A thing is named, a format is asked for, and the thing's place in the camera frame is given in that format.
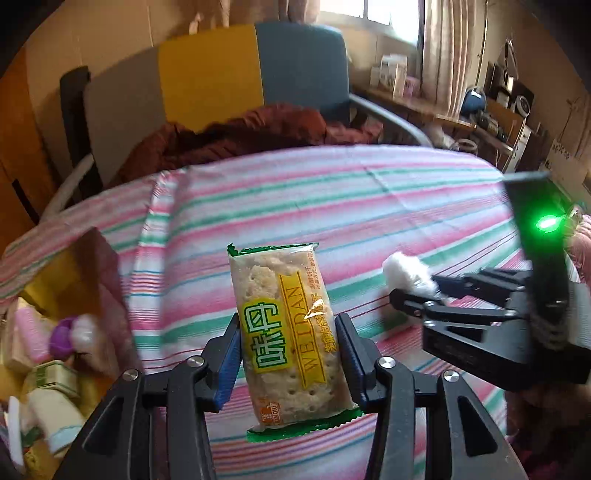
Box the wooden side desk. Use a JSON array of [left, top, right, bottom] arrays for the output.
[[351, 85, 522, 158]]

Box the cream cardboard carton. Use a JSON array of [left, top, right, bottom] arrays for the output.
[[0, 318, 29, 374]]

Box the small green box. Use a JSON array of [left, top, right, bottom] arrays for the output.
[[25, 359, 83, 401]]

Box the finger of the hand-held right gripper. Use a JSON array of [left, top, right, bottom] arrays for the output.
[[431, 270, 532, 301], [390, 288, 522, 326]]

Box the window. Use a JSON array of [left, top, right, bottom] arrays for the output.
[[318, 0, 428, 47]]

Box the white cotton wad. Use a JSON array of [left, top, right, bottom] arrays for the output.
[[382, 252, 438, 302]]

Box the white printed carton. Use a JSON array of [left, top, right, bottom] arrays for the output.
[[379, 54, 409, 96]]

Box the pink hair roller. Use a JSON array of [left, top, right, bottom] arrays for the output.
[[16, 307, 57, 365]]

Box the striped tablecloth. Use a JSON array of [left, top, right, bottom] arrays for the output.
[[0, 143, 573, 480]]

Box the gold metal tin box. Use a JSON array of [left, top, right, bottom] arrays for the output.
[[0, 226, 144, 480]]

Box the blue round bag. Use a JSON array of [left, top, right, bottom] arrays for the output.
[[461, 87, 486, 116]]

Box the wooden wardrobe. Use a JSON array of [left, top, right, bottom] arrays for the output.
[[0, 60, 61, 245]]

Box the patterned beige curtain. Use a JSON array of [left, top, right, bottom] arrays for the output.
[[416, 0, 488, 114], [185, 0, 321, 35]]

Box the grey yellow blue armchair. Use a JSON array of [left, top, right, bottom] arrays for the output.
[[44, 21, 435, 217]]

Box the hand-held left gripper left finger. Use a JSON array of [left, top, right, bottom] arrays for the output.
[[53, 313, 242, 480]]

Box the white plastic bag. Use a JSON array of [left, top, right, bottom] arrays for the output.
[[69, 314, 101, 354]]

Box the dark red jacket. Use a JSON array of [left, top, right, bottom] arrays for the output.
[[117, 104, 384, 185]]

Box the purple foil packet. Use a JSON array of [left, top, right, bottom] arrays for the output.
[[50, 318, 78, 356]]

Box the wooden shelf unit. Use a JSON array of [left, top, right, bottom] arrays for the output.
[[482, 60, 536, 139]]

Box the person's right forearm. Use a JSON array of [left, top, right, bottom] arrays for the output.
[[569, 213, 591, 282]]

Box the long cracker packet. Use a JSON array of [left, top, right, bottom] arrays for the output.
[[226, 242, 366, 443]]

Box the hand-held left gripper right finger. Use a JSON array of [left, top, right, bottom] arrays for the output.
[[333, 313, 529, 480]]

